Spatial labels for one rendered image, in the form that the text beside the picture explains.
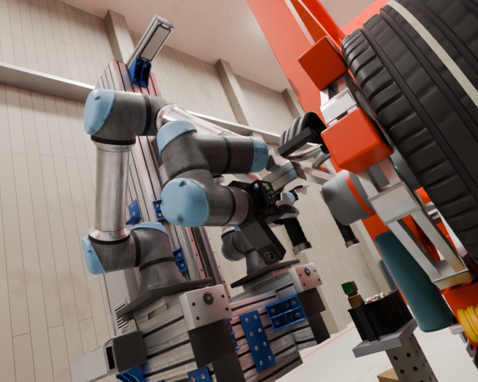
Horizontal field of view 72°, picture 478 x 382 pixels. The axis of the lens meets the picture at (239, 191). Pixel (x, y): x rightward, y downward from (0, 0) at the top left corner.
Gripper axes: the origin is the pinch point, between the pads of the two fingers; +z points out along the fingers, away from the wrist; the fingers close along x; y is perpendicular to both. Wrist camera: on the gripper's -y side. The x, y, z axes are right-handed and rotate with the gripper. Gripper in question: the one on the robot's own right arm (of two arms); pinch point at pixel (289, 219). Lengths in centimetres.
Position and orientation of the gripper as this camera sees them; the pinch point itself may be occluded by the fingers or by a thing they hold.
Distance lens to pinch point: 78.9
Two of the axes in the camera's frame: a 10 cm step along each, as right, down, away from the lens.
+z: 6.1, 0.9, 7.9
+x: -7.2, 4.8, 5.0
